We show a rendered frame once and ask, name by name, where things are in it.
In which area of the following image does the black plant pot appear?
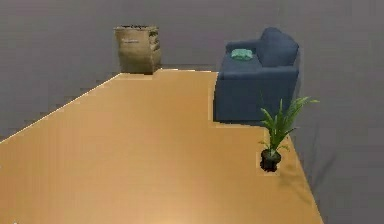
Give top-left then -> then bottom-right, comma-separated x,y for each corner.
259,148 -> 283,173

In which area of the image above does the blue sofa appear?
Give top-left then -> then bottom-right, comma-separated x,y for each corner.
213,26 -> 301,123

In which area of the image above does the green house plant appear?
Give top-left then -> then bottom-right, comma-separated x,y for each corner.
258,96 -> 320,158

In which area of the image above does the teal cushion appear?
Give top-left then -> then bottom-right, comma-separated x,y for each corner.
230,48 -> 254,62

